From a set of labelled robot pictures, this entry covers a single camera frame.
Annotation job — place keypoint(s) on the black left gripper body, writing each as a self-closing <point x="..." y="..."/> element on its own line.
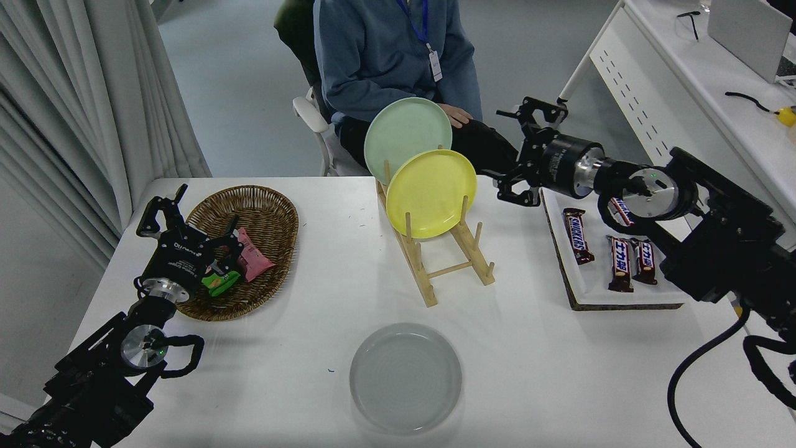
<point x="180" y="258"/>

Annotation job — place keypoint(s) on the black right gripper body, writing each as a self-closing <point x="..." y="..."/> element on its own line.
<point x="559" y="167"/>

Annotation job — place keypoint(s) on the grey plate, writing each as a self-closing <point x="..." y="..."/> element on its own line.
<point x="404" y="379"/>

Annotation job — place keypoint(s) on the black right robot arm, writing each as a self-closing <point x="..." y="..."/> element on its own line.
<point x="721" y="242"/>

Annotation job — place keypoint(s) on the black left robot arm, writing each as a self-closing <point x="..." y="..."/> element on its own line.
<point x="93" y="379"/>

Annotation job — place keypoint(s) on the yellow plate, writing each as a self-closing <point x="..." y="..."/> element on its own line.
<point x="429" y="193"/>

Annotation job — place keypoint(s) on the pale green plate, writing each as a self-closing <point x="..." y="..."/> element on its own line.
<point x="404" y="134"/>

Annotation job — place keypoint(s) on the wooden plate rack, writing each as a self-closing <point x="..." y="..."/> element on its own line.
<point x="423" y="280"/>

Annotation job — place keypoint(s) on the person's hand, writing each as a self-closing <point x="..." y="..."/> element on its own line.
<point x="457" y="115"/>

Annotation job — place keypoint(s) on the pink snack packet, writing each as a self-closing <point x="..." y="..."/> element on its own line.
<point x="254" y="261"/>

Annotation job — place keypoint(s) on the green snack packet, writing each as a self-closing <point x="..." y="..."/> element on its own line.
<point x="219" y="283"/>

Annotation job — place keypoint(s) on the brown wicker basket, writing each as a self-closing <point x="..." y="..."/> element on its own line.
<point x="267" y="218"/>

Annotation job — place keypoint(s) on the brown Snickers bar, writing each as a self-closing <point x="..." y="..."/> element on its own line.
<point x="620" y="211"/>
<point x="578" y="235"/>

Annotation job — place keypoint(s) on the brown chocolate bar white lettering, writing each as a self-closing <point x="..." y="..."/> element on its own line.
<point x="645" y="261"/>
<point x="620" y="264"/>

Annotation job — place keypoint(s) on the white tray with cork base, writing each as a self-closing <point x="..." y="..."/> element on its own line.
<point x="591" y="289"/>

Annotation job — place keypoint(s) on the white curtain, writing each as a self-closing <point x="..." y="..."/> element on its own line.
<point x="74" y="93"/>

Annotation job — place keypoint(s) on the white desk with perforated panel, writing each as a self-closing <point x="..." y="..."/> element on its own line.
<point x="684" y="81"/>

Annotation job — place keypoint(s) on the white office chair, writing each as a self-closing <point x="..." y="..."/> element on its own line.
<point x="311" y="115"/>

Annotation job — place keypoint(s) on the black glasses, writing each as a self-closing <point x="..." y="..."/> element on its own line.
<point x="691" y="22"/>

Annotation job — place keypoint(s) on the person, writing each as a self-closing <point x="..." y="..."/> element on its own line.
<point x="367" y="56"/>

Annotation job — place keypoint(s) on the dark green jacket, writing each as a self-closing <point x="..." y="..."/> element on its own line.
<point x="295" y="31"/>

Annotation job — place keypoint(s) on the grey laptop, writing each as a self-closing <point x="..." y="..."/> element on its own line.
<point x="746" y="34"/>

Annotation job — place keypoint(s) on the small yellow object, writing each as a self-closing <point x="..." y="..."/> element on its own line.
<point x="788" y="117"/>

